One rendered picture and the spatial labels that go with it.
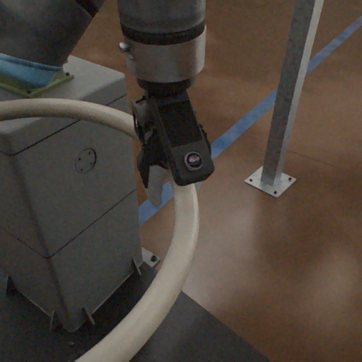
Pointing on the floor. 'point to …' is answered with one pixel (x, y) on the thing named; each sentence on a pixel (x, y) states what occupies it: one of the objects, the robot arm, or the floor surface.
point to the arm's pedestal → (70, 201)
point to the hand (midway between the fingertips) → (176, 198)
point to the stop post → (288, 97)
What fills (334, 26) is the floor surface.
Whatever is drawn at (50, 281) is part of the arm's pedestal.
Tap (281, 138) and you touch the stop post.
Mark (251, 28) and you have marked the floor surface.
